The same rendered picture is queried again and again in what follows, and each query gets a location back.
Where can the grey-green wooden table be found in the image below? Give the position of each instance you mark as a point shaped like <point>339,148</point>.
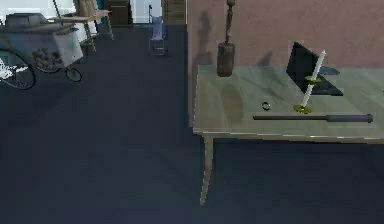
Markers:
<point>233,100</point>

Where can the blue folding chair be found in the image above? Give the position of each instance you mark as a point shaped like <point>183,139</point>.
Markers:
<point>157,31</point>

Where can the black open laptop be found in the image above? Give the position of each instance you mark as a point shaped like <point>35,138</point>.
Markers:
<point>303,66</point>

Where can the white candle on yellow holder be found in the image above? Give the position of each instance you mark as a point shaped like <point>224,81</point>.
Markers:
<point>311,85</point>

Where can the dark brown cabinet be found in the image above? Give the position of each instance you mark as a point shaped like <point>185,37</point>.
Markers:
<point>118,11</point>

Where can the light wooden table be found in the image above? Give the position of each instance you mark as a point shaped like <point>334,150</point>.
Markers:
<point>90,20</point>

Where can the black baseball bat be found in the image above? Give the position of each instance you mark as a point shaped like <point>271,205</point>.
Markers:
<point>333,117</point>

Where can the grey wheeled cart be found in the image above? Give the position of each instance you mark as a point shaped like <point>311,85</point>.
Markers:
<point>40,43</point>

